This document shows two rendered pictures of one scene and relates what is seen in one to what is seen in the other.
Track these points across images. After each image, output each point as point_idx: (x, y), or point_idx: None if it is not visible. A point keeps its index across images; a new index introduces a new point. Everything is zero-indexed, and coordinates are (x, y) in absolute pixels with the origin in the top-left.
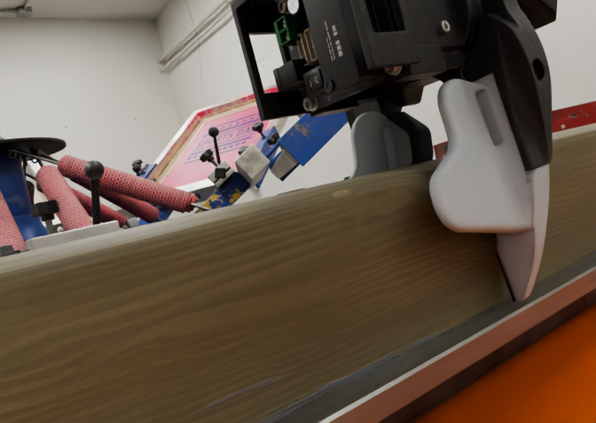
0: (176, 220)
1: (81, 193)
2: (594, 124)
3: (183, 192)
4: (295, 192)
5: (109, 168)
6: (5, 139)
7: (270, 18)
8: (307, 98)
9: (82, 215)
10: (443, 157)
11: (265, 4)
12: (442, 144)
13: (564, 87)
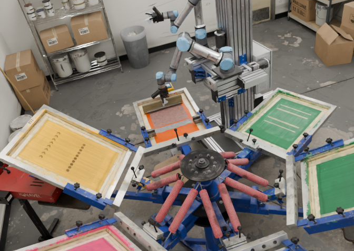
0: (174, 96)
1: (183, 203)
2: (148, 103)
3: (153, 171)
4: (170, 97)
5: (170, 164)
6: (195, 150)
7: (166, 93)
8: (167, 96)
9: (182, 155)
10: (57, 193)
11: (166, 93)
12: (56, 188)
13: None
